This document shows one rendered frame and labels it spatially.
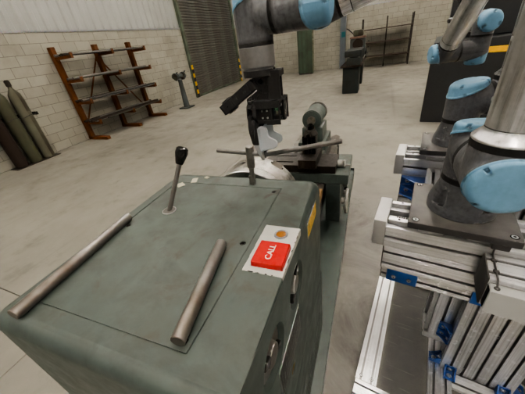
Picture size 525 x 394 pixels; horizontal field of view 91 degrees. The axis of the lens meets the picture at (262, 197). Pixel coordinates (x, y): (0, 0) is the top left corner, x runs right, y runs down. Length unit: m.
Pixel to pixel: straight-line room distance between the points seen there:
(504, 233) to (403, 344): 0.99
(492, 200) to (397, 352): 1.14
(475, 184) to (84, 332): 0.69
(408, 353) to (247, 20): 1.54
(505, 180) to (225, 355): 0.52
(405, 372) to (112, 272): 1.36
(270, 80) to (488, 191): 0.46
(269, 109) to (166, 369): 0.51
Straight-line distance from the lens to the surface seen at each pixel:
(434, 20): 15.03
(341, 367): 1.78
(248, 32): 0.60
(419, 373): 1.61
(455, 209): 0.78
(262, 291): 0.44
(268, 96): 0.62
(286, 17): 0.57
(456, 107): 1.21
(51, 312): 0.60
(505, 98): 0.59
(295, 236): 0.53
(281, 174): 0.91
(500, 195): 0.62
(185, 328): 0.41
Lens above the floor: 1.60
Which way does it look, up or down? 31 degrees down
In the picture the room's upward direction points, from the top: 8 degrees counter-clockwise
